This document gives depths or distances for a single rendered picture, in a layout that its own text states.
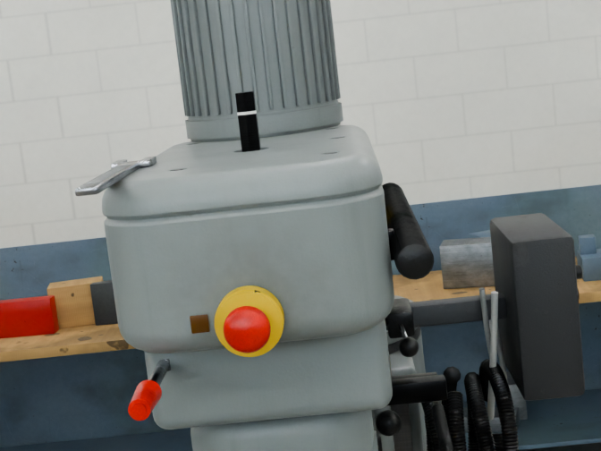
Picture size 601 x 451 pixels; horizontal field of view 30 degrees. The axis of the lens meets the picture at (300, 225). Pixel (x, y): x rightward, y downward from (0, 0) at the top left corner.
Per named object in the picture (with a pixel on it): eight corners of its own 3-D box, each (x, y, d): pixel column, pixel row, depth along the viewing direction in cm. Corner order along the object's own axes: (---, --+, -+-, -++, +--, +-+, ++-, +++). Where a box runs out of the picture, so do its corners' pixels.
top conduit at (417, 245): (435, 278, 101) (432, 240, 100) (389, 283, 101) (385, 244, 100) (404, 208, 145) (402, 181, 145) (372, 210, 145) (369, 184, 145)
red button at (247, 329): (272, 353, 94) (266, 307, 93) (224, 358, 94) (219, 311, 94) (274, 343, 97) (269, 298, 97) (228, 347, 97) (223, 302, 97)
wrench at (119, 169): (111, 193, 91) (109, 182, 91) (63, 198, 91) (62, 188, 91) (156, 163, 115) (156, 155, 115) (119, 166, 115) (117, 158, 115)
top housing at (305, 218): (402, 336, 99) (384, 156, 96) (108, 365, 100) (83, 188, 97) (380, 243, 145) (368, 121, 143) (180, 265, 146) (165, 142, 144)
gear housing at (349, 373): (398, 412, 110) (387, 311, 108) (151, 435, 111) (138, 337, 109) (383, 327, 143) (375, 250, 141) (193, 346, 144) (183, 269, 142)
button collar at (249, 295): (287, 353, 97) (279, 286, 96) (218, 361, 97) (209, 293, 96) (288, 347, 99) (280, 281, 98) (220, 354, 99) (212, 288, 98)
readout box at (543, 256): (596, 396, 142) (583, 234, 139) (523, 403, 143) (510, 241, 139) (563, 353, 162) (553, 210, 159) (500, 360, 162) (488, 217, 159)
